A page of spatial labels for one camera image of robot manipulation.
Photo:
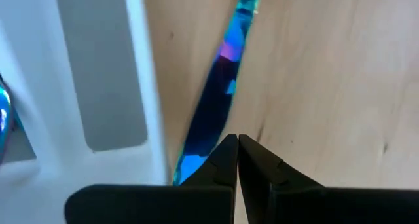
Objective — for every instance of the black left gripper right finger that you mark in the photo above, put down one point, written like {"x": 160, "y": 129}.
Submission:
{"x": 327, "y": 207}

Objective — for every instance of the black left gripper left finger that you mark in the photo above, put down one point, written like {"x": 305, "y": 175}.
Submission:
{"x": 147, "y": 204}

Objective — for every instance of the iridescent blue knife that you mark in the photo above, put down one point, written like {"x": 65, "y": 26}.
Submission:
{"x": 216, "y": 103}

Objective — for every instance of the iridescent teal spoon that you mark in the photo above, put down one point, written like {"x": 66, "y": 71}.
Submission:
{"x": 4, "y": 112}

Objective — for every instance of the white cutlery organizer tray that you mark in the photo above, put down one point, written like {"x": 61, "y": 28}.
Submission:
{"x": 104, "y": 70}

